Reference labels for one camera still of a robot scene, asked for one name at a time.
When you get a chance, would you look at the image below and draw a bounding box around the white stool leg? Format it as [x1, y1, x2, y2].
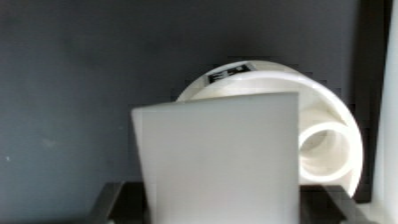
[132, 93, 299, 224]

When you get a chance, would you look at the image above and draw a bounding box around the white round stool seat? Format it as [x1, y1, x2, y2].
[178, 60, 365, 196]

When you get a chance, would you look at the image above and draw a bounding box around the white U-shaped fence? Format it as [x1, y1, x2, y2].
[370, 19, 398, 224]

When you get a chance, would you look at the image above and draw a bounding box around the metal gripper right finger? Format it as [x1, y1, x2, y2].
[301, 185, 379, 224]

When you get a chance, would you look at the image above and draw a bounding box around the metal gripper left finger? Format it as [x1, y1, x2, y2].
[88, 182, 150, 224]

